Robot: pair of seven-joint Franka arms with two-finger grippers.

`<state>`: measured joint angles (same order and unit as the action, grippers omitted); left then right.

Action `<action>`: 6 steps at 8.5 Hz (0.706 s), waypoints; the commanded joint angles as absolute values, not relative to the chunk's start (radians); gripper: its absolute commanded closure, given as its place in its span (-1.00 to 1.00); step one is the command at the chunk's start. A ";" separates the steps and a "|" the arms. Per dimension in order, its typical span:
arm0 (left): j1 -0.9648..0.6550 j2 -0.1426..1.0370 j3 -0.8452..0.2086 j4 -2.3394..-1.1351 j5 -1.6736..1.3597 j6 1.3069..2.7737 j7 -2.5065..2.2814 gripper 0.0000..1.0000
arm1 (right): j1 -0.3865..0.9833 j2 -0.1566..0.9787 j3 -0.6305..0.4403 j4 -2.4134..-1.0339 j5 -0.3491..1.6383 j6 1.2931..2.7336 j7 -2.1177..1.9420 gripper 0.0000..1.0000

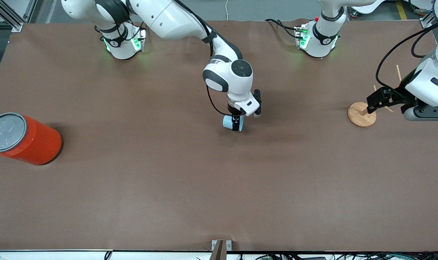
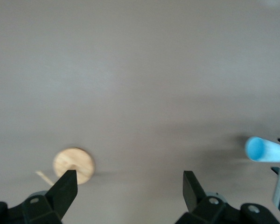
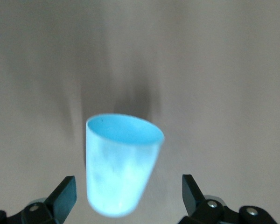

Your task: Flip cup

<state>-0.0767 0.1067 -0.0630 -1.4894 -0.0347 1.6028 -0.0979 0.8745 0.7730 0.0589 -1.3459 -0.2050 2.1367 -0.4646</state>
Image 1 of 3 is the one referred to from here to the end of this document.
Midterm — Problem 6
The light blue cup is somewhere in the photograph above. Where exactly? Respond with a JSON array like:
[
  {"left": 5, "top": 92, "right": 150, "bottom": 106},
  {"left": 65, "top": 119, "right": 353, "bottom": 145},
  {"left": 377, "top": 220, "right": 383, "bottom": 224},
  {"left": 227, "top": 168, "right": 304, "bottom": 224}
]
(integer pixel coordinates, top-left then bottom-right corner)
[{"left": 223, "top": 115, "right": 245, "bottom": 133}]

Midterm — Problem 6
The wooden cup stand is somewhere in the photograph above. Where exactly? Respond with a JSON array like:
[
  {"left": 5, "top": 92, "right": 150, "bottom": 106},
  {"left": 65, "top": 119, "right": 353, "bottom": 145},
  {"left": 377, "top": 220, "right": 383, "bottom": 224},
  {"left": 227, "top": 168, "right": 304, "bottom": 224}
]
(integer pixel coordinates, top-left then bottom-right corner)
[{"left": 347, "top": 65, "right": 407, "bottom": 128}]

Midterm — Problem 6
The brown table cover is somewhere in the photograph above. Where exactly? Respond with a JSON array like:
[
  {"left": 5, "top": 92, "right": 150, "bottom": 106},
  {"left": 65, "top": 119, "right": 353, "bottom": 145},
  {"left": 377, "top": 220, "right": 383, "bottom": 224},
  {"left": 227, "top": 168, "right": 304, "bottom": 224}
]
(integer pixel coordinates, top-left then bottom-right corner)
[{"left": 0, "top": 19, "right": 438, "bottom": 252}]

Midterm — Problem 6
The orange can with grey lid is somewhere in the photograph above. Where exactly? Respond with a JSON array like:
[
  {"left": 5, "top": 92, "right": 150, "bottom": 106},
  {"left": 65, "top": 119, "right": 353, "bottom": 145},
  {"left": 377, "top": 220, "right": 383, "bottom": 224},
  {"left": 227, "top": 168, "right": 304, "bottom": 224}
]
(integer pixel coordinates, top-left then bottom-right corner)
[{"left": 0, "top": 112, "right": 63, "bottom": 166}]

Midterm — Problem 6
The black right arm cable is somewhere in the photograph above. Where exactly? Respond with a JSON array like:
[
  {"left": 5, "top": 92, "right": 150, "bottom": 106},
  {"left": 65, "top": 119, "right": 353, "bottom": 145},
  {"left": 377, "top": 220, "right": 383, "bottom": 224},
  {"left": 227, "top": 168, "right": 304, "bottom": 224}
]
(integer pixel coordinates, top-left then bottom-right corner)
[{"left": 174, "top": 0, "right": 229, "bottom": 117}]

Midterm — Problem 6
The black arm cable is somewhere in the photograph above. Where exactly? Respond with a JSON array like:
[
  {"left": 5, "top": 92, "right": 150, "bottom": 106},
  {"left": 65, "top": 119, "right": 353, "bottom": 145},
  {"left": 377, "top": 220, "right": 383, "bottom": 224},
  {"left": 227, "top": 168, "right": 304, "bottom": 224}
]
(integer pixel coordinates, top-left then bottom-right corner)
[
  {"left": 174, "top": 0, "right": 229, "bottom": 117},
  {"left": 375, "top": 23, "right": 438, "bottom": 91}
]

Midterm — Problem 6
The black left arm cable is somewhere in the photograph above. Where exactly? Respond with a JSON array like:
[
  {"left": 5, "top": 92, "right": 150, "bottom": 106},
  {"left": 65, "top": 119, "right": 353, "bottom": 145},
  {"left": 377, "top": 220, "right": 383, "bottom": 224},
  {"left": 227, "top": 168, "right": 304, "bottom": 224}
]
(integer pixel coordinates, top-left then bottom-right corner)
[{"left": 375, "top": 23, "right": 438, "bottom": 91}]

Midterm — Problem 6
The aluminium frame post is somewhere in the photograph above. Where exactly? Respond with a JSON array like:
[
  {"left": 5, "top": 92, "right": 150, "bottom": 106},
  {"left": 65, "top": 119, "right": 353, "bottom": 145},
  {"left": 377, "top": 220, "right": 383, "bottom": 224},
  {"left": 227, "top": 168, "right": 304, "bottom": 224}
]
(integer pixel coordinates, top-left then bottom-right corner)
[
  {"left": 412, "top": 0, "right": 438, "bottom": 28},
  {"left": 0, "top": 0, "right": 39, "bottom": 33}
]

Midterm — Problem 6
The black left base cable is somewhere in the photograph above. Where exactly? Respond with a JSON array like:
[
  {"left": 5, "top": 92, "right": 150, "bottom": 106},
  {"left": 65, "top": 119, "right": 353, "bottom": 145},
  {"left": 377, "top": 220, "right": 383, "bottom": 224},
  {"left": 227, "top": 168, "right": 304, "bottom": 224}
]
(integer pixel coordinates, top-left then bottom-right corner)
[{"left": 265, "top": 19, "right": 303, "bottom": 39}]

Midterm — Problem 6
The black base cable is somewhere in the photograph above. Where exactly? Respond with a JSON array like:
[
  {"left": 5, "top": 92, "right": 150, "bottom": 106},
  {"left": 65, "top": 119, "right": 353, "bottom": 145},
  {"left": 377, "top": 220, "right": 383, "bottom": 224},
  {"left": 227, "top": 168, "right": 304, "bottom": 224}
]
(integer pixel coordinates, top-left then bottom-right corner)
[
  {"left": 265, "top": 19, "right": 303, "bottom": 39},
  {"left": 132, "top": 18, "right": 148, "bottom": 41}
]

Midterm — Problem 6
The metal bracket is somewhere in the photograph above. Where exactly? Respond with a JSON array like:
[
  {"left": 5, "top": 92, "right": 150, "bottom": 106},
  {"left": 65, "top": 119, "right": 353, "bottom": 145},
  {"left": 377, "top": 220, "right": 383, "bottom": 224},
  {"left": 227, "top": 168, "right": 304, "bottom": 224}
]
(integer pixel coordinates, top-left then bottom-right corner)
[{"left": 211, "top": 240, "right": 232, "bottom": 260}]

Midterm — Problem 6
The black right base cable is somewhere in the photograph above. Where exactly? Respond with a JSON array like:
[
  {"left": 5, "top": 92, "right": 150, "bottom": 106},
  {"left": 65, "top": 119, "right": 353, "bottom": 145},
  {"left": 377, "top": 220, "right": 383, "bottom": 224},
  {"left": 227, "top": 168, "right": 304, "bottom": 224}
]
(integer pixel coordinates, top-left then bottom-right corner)
[{"left": 132, "top": 18, "right": 148, "bottom": 41}]

